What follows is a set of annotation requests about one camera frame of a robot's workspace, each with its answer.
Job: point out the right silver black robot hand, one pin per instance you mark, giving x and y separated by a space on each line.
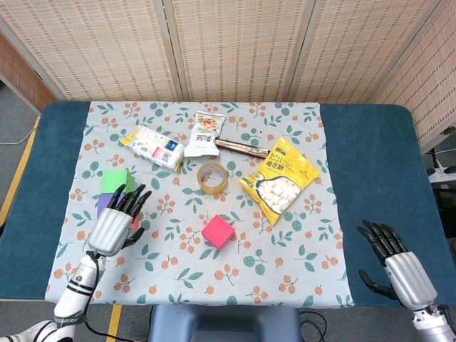
409 279

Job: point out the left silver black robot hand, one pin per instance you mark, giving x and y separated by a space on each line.
108 231

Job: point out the purple cube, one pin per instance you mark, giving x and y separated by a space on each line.
104 204

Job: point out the orange cube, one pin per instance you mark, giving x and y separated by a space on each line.
136 221

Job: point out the green cube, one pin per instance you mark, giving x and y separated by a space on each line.
114 181

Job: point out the pink cube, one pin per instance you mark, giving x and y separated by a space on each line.
217 231

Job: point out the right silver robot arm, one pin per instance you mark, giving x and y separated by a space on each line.
432 326

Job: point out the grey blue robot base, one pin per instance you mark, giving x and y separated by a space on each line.
224 324

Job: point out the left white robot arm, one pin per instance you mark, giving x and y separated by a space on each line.
76 292

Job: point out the yellow white biscuit pack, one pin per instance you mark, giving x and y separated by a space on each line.
156 147

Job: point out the floral print tablecloth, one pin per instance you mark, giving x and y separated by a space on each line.
213 263

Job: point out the white power strip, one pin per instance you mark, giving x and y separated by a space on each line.
443 174

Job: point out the clear packing tape roll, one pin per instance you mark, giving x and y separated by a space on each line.
212 187

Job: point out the white snack packet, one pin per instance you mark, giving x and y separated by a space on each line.
204 137

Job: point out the brown chocolate bar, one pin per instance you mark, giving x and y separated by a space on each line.
246 147

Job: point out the yellow marshmallow bag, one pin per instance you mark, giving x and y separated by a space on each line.
278 178

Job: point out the bamboo folding screen panel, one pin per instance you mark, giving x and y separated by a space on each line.
238 50
431 78
360 50
92 50

